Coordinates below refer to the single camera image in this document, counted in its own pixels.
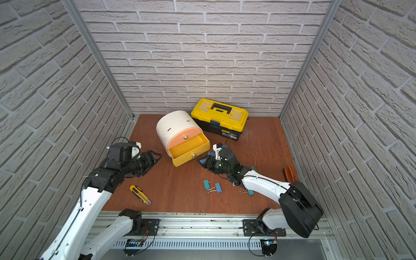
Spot left circuit board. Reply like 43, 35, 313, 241
123, 239, 146, 256

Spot yellow black toolbox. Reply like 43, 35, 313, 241
191, 99, 249, 141

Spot orange handled pliers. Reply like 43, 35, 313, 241
283, 166, 296, 183

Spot yellow utility knife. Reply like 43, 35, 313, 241
130, 185, 152, 205

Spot right circuit board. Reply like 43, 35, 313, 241
260, 239, 278, 257

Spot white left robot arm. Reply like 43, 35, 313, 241
40, 141, 162, 260

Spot yellow drawer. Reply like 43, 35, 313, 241
168, 133, 210, 167

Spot blue binder clip lower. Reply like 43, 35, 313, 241
207, 183, 222, 193

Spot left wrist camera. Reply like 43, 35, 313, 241
107, 141, 141, 164

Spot aluminium rail frame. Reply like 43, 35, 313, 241
66, 212, 335, 251

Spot orange top drawer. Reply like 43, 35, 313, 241
166, 127, 203, 150

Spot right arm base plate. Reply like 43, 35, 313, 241
242, 219, 287, 237

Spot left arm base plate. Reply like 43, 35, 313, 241
125, 218, 160, 236

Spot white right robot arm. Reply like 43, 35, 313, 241
198, 152, 324, 238

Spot circuit board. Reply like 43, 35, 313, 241
123, 239, 146, 256
260, 239, 278, 257

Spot round white drawer cabinet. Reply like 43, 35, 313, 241
156, 110, 200, 158

